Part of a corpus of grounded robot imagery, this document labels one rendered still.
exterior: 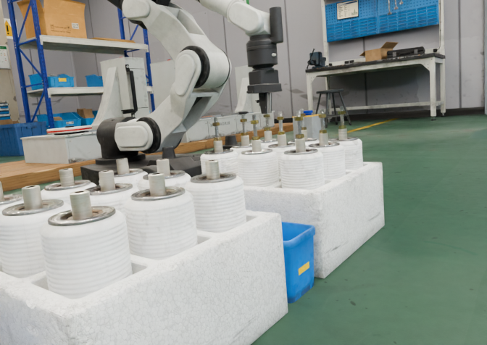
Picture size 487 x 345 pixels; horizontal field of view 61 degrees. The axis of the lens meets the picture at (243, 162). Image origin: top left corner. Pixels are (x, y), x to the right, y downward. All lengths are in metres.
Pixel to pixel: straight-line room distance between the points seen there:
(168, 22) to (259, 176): 0.78
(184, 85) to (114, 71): 2.02
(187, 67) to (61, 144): 1.69
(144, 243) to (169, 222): 0.04
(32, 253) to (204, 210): 0.24
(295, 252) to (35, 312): 0.45
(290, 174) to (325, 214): 0.11
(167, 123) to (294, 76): 5.23
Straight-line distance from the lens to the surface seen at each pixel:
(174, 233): 0.57
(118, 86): 3.41
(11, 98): 7.39
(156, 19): 1.56
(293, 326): 0.74
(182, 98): 1.45
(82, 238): 0.49
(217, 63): 1.45
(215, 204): 0.64
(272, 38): 1.22
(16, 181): 2.69
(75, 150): 2.96
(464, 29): 6.00
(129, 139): 1.66
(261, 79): 1.20
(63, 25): 6.31
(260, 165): 0.95
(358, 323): 0.75
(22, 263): 0.61
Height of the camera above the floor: 0.37
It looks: 8 degrees down
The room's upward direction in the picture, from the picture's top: 5 degrees counter-clockwise
